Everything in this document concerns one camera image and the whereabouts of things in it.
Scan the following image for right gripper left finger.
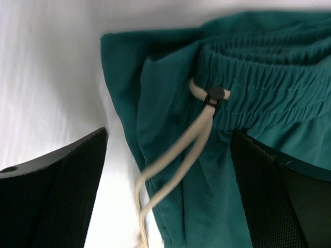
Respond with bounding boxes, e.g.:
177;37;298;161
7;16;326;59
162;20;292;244
1;128;108;247

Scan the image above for teal green shorts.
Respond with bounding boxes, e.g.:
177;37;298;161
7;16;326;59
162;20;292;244
101;12;330;247

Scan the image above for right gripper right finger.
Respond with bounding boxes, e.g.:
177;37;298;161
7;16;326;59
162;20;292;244
230;131;330;247

